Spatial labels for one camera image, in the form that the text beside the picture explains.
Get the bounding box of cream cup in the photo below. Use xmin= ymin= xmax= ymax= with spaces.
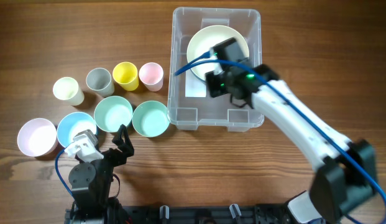
xmin=53 ymin=77 xmax=85 ymax=106

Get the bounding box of pink cup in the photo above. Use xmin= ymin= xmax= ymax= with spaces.
xmin=139 ymin=62 xmax=164 ymax=91

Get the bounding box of blue cable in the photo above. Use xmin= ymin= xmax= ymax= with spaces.
xmin=173 ymin=51 xmax=386 ymax=224
xmin=54 ymin=148 xmax=73 ymax=195

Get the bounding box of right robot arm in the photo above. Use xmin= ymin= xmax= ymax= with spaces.
xmin=206 ymin=59 xmax=384 ymax=223

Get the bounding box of grey cup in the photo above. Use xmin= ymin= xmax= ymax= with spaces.
xmin=86 ymin=68 xmax=115 ymax=98

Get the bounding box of white label in container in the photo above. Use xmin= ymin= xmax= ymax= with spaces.
xmin=185 ymin=70 xmax=206 ymax=98

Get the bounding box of yellow cup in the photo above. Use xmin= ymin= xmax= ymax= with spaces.
xmin=113 ymin=62 xmax=139 ymax=91

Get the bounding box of left blue cable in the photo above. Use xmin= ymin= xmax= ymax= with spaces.
xmin=54 ymin=148 xmax=73 ymax=195

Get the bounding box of mint small bowl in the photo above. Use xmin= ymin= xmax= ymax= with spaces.
xmin=94 ymin=96 xmax=133 ymax=133
xmin=132 ymin=101 xmax=170 ymax=138

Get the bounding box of right blue cable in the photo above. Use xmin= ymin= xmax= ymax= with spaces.
xmin=173 ymin=51 xmax=386 ymax=224

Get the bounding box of pink small bowl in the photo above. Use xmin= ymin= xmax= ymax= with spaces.
xmin=17 ymin=118 xmax=58 ymax=157

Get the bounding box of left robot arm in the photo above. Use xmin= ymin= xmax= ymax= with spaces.
xmin=65 ymin=124 xmax=134 ymax=224

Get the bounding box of cream bowl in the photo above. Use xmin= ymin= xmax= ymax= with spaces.
xmin=186 ymin=25 xmax=249 ymax=63

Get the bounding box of light blue small bowl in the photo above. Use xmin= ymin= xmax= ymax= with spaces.
xmin=57 ymin=112 xmax=98 ymax=148

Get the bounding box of clear plastic storage container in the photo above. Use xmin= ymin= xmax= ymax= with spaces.
xmin=167 ymin=7 xmax=264 ymax=132

